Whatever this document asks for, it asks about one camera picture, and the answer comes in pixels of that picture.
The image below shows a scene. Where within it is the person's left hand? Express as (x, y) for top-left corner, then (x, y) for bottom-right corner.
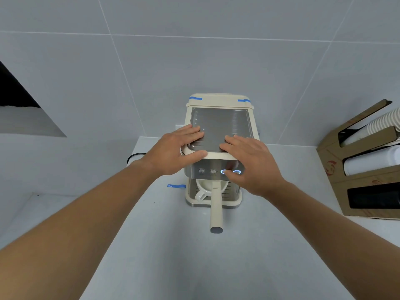
(137, 124), (209, 177)

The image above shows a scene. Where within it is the cream drip tray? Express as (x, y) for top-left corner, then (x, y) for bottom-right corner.
(185, 179), (243, 210)

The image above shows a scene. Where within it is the person's right hand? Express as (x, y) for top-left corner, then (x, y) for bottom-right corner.
(219, 135), (289, 198)

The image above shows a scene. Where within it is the black power cable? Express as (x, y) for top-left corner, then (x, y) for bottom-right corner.
(126, 152), (147, 166)

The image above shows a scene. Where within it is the stack of smooth white cups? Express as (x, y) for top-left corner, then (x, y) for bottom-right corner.
(343, 146), (400, 176)

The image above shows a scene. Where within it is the white coffee cup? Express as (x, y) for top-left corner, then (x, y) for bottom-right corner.
(194, 179), (229, 202)

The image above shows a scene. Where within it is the cream handled portafilter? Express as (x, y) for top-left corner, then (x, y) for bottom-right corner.
(196, 179), (229, 234)

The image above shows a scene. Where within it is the cardboard cup dispenser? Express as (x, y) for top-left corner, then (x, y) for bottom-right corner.
(316, 99), (400, 220)

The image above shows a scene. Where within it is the person's right forearm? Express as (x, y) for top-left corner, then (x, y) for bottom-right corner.
(266, 181), (400, 300)

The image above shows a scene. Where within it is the cream espresso machine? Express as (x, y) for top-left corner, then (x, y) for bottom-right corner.
(181, 93), (261, 210)

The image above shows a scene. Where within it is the person's left forearm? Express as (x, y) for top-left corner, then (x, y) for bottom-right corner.
(0, 159), (157, 300)

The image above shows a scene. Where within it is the stack of ribbed paper cups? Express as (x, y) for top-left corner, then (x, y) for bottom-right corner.
(339, 107), (400, 147)

